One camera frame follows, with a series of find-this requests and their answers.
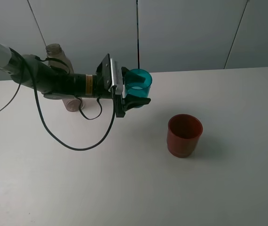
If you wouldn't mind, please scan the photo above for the red plastic cup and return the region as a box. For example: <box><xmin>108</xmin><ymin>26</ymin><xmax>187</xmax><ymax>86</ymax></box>
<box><xmin>166</xmin><ymin>114</ymin><xmax>203</xmax><ymax>158</ymax></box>

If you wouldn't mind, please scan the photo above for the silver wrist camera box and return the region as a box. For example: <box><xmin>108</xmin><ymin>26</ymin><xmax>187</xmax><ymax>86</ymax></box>
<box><xmin>96</xmin><ymin>54</ymin><xmax>124</xmax><ymax>95</ymax></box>

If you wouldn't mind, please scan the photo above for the smoky transparent plastic bottle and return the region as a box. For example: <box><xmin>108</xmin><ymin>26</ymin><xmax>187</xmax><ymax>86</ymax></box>
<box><xmin>46</xmin><ymin>43</ymin><xmax>84</xmax><ymax>112</ymax></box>

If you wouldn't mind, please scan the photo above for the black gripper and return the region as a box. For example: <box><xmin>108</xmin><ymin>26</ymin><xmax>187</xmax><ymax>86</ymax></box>
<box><xmin>95</xmin><ymin>65</ymin><xmax>151</xmax><ymax>118</ymax></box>

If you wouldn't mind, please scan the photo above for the teal translucent plastic cup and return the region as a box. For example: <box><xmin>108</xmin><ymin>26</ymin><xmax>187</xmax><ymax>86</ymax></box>
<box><xmin>121</xmin><ymin>67</ymin><xmax>152</xmax><ymax>108</ymax></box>

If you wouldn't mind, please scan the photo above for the black camera cable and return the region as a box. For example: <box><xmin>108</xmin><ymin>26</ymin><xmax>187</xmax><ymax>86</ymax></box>
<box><xmin>18</xmin><ymin>58</ymin><xmax>116</xmax><ymax>151</ymax></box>

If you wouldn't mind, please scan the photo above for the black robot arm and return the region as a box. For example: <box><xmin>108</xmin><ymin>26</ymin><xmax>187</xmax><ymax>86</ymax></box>
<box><xmin>0</xmin><ymin>44</ymin><xmax>151</xmax><ymax>118</ymax></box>

